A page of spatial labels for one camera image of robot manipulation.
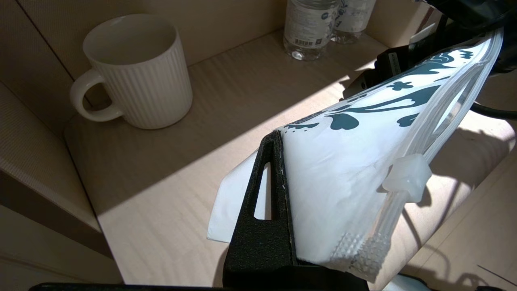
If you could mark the white ribbed ceramic mug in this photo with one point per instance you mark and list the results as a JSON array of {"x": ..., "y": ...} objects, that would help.
[{"x": 145, "y": 85}]

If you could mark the beige wooden shelf cabinet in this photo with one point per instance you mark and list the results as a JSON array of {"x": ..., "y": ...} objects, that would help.
[{"x": 161, "y": 161}]

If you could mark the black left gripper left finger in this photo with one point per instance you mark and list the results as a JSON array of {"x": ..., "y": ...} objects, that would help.
[{"x": 262, "y": 242}]

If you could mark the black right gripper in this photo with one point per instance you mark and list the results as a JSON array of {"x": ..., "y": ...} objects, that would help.
[{"x": 387, "y": 64}]

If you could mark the white floral zip pouch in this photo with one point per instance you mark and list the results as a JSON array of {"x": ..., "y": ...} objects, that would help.
[{"x": 335, "y": 182}]

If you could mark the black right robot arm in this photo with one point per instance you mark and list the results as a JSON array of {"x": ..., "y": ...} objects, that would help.
[{"x": 468, "y": 16}]

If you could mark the clear water bottle grey cap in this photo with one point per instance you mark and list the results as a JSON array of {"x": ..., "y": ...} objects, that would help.
[
  {"x": 309, "y": 24},
  {"x": 355, "y": 16}
]

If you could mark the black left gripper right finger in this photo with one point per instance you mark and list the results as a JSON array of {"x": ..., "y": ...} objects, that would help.
[{"x": 315, "y": 275}]

